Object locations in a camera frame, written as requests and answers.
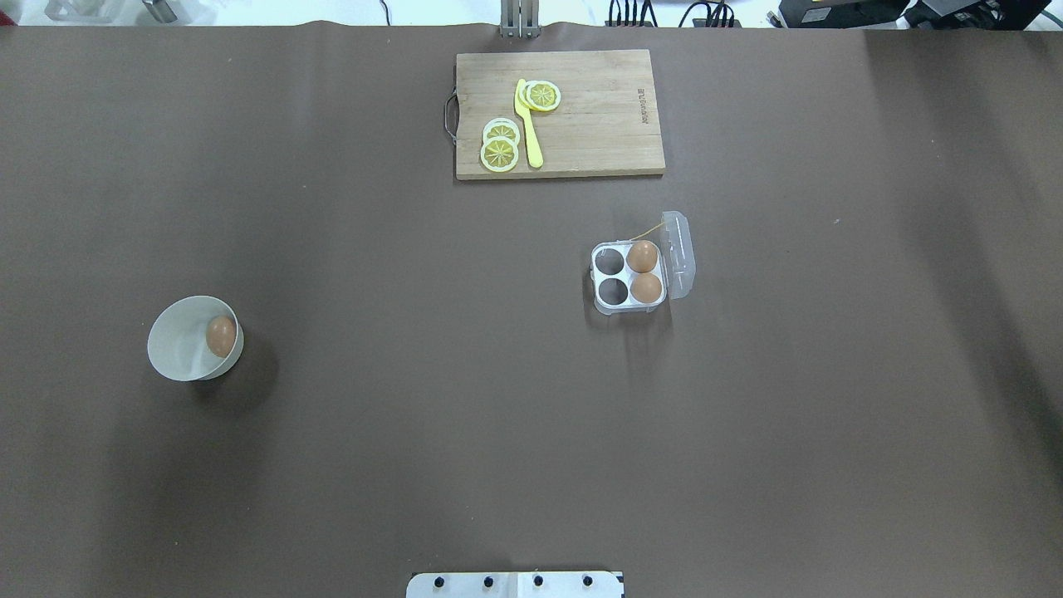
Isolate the clear plastic egg box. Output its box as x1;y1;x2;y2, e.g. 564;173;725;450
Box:
589;211;696;317

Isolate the brown egg from bowl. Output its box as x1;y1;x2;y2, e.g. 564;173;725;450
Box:
205;317;237;359

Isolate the brown egg in box near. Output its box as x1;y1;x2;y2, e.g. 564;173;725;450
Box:
630;272;664;304

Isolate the brown egg in box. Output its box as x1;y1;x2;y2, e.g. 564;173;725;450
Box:
626;239;659;275
630;272;664;304

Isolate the brown egg in box far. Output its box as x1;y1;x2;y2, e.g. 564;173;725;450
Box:
626;239;659;275

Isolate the lemon slice lower stack front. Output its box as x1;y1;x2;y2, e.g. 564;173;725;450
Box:
480;136;520;173

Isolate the lemon slice stack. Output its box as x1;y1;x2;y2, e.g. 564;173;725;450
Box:
480;136;520;173
482;117;521;144

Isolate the yellow plastic knife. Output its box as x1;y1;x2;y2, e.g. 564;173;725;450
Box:
513;78;544;168

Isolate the lemon slice lower stack back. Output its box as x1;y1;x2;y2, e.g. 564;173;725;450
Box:
482;117;521;144

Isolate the wooden cutting board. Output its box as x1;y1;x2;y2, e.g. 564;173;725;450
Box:
455;49;667;181

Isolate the lemon slice near knife tip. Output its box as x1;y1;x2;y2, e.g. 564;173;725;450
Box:
517;80;561;112

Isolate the white round bowl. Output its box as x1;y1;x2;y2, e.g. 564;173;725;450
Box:
145;295;244;382

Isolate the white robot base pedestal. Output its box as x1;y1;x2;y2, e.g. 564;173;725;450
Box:
405;571;626;597

